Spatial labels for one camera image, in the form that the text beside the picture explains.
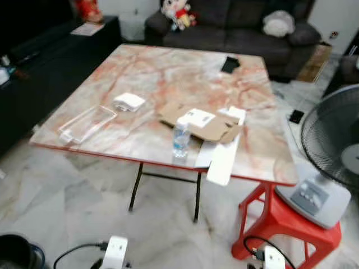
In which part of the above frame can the black plastic rubbish bin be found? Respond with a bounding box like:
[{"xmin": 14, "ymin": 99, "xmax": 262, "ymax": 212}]
[{"xmin": 0, "ymin": 234, "xmax": 44, "ymax": 269}]

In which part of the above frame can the small black square object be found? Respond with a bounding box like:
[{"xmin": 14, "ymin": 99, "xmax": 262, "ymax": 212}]
[{"xmin": 288, "ymin": 109, "xmax": 305, "ymax": 124}]

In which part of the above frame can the black and grey electric fan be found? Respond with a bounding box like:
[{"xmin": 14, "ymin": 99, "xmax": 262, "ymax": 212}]
[{"xmin": 275, "ymin": 84, "xmax": 359, "ymax": 229}]

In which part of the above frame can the brown cardboard box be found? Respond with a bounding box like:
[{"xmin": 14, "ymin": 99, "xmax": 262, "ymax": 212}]
[{"xmin": 296, "ymin": 44, "xmax": 333, "ymax": 84}]

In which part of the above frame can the red plastic stool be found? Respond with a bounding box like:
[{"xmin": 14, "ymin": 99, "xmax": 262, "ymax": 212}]
[{"xmin": 232, "ymin": 182, "xmax": 343, "ymax": 269}]

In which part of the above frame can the grey round cushion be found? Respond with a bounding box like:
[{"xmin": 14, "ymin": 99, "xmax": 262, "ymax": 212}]
[{"xmin": 263, "ymin": 10, "xmax": 296, "ymax": 38}]

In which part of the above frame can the long white paper strip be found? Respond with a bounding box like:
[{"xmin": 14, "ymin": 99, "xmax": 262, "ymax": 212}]
[{"xmin": 194, "ymin": 106, "xmax": 247, "ymax": 187}]

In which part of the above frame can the flattened brown cardboard with label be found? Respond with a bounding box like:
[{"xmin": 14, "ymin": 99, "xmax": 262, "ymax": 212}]
[{"xmin": 157, "ymin": 101, "xmax": 245, "ymax": 145}]

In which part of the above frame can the black wallet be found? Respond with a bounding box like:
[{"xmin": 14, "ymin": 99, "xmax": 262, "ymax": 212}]
[{"xmin": 220, "ymin": 56, "xmax": 242, "ymax": 73}]

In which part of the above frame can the dark grey three-seat sofa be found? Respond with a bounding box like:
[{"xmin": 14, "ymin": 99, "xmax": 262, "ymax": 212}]
[{"xmin": 145, "ymin": 0, "xmax": 323, "ymax": 79}]

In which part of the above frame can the clear plastic water bottle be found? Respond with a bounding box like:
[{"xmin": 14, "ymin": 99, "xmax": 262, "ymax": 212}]
[{"xmin": 172, "ymin": 118, "xmax": 191, "ymax": 159}]

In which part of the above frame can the red-edged marble pattern table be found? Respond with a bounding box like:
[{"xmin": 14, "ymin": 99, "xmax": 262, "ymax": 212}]
[{"xmin": 29, "ymin": 44, "xmax": 298, "ymax": 224}]

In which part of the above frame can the red and white plush doll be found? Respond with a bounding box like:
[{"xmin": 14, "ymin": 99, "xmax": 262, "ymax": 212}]
[{"xmin": 162, "ymin": 0, "xmax": 197, "ymax": 30}]

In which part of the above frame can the clear plastic tray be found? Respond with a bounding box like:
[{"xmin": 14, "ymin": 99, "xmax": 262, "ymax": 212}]
[{"xmin": 58, "ymin": 105, "xmax": 117, "ymax": 143}]

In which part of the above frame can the pink white paper mat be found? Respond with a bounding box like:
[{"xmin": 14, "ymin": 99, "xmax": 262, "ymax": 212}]
[{"xmin": 71, "ymin": 22, "xmax": 105, "ymax": 37}]

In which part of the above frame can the red figurine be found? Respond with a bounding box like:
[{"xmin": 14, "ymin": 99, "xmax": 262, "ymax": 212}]
[{"xmin": 75, "ymin": 0, "xmax": 104, "ymax": 23}]

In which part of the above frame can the black low TV console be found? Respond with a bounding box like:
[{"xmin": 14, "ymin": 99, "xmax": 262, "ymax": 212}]
[{"xmin": 0, "ymin": 16, "xmax": 123, "ymax": 155}]

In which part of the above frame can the black flat television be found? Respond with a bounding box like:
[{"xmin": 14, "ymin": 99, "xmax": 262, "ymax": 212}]
[{"xmin": 0, "ymin": 0, "xmax": 76, "ymax": 57}]

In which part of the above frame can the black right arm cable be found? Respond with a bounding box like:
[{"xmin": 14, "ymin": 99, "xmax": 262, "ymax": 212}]
[{"xmin": 243, "ymin": 235, "xmax": 297, "ymax": 269}]

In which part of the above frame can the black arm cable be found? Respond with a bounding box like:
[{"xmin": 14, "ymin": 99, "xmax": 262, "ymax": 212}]
[
  {"xmin": 243, "ymin": 235, "xmax": 297, "ymax": 269},
  {"xmin": 53, "ymin": 241, "xmax": 108, "ymax": 269}
]

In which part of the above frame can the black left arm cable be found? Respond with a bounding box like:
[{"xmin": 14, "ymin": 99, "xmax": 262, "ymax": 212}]
[{"xmin": 53, "ymin": 241, "xmax": 108, "ymax": 269}]

